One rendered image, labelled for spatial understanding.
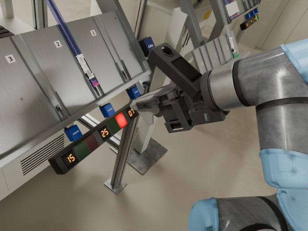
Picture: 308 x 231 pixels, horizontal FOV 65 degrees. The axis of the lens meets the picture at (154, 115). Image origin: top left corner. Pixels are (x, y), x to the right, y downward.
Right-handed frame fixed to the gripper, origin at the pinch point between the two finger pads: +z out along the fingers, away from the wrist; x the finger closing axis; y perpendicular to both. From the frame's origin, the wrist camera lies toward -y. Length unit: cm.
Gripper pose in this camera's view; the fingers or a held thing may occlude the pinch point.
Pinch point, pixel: (133, 102)
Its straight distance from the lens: 53.8
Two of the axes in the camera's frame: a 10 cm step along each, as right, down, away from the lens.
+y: 4.3, 8.7, 2.5
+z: -7.3, 1.6, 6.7
